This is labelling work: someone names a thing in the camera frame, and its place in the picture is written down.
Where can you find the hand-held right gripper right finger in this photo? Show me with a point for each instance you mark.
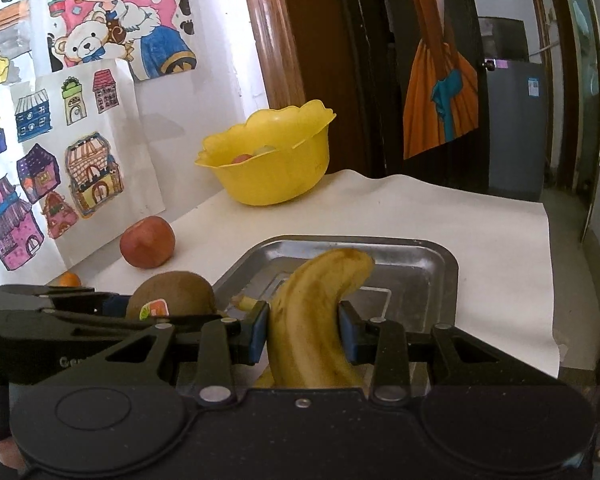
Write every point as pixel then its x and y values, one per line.
pixel 346 335

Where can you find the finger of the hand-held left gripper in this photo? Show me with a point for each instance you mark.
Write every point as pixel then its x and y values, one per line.
pixel 115 306
pixel 190 321

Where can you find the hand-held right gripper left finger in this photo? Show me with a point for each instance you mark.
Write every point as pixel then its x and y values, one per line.
pixel 257 335

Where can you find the brown kiwi with sticker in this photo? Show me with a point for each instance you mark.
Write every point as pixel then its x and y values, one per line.
pixel 175 287

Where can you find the brown speckled yellow banana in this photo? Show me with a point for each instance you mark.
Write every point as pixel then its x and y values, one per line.
pixel 305 320

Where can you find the metal tray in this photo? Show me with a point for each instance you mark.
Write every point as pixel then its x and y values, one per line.
pixel 405 270

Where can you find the person's left hand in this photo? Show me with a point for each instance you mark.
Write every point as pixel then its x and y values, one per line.
pixel 7 455

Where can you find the small orange kumquat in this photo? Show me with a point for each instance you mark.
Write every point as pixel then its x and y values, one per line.
pixel 70 279

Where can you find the red apple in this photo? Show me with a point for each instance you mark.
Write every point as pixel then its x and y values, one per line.
pixel 147 242

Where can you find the colourful houses drawing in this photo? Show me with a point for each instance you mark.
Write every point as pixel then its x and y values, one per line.
pixel 80 160

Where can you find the white paper table cover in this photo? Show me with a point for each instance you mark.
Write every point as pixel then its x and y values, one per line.
pixel 490 270

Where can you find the yellow scalloped plastic bowl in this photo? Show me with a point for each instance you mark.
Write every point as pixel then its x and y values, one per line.
pixel 270 175

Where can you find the small red fruit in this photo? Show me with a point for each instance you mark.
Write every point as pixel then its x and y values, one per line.
pixel 240 159

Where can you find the pale round fruit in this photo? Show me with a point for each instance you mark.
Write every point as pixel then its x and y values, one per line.
pixel 263 150

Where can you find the orange dress poster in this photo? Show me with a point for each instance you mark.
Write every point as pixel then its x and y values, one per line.
pixel 440 85

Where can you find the grey refrigerator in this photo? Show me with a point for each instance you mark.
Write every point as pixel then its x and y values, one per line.
pixel 515 125

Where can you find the dark door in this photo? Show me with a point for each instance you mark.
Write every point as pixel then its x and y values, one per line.
pixel 380 60

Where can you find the girl with bear drawing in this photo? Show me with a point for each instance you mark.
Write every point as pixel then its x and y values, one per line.
pixel 125 15

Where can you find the glass door panel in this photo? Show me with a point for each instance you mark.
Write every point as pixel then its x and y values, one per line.
pixel 575 85

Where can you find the wooden door frame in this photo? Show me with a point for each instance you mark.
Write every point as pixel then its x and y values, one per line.
pixel 300 35

